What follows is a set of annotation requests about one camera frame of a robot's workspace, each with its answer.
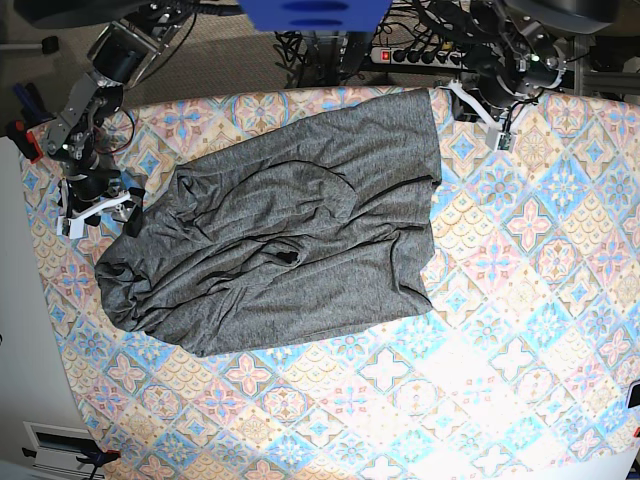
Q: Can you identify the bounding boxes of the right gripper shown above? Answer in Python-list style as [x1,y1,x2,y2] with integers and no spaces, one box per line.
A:
[57,170,146,238]

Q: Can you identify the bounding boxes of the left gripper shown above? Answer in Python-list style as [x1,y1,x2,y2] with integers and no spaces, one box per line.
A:
[439,69,566,151]

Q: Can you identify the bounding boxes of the grey t-shirt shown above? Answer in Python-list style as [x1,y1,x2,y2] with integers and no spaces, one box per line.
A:
[95,90,442,357]

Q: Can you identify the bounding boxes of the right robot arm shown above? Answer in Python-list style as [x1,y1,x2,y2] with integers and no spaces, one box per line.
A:
[43,1,196,240]

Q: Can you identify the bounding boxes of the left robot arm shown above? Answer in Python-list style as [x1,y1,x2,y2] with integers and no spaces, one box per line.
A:
[419,1,620,151]

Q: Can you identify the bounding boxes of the white power strip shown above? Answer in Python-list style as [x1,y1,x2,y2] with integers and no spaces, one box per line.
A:
[369,43,467,70]

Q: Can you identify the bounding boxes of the red black clamp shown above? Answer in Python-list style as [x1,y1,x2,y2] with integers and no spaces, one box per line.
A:
[5,120,43,163]

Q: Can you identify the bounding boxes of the blue black clamp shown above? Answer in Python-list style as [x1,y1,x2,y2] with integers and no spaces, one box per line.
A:
[22,447,121,480]

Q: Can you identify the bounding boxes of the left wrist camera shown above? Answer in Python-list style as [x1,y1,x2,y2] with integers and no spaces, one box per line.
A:
[496,131,516,152]

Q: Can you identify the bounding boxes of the tangled black cables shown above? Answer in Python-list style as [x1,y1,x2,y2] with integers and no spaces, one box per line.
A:
[272,0,481,91]

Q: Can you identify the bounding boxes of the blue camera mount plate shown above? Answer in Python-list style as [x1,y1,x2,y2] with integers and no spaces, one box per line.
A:
[238,0,392,32]

